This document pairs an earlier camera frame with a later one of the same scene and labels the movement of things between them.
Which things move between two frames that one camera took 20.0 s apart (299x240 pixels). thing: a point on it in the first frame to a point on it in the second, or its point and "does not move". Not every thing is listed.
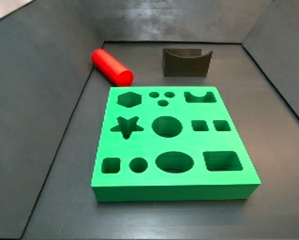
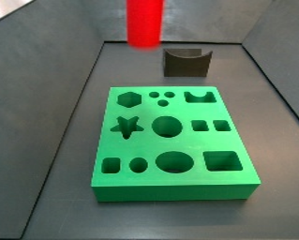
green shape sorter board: x=169 y=147 does not move
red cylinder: x=110 y=67 to x=145 y=23
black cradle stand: x=186 y=62 does not move
